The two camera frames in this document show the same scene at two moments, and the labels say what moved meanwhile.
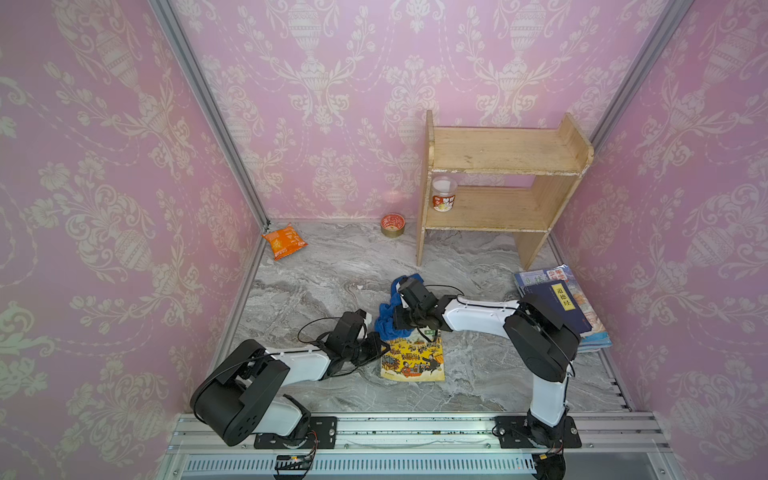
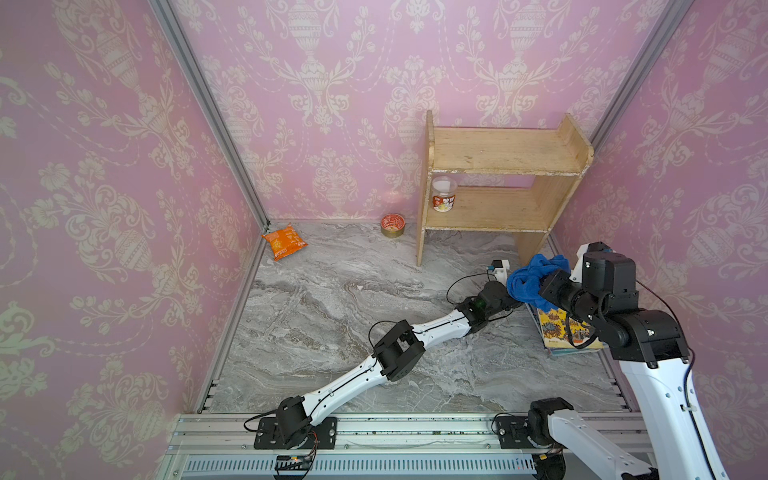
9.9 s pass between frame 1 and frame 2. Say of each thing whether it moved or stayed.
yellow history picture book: moved
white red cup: stayed
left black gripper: moved
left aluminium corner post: stayed
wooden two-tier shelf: stayed
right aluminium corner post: stayed
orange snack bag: stayed
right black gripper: moved
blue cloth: moved
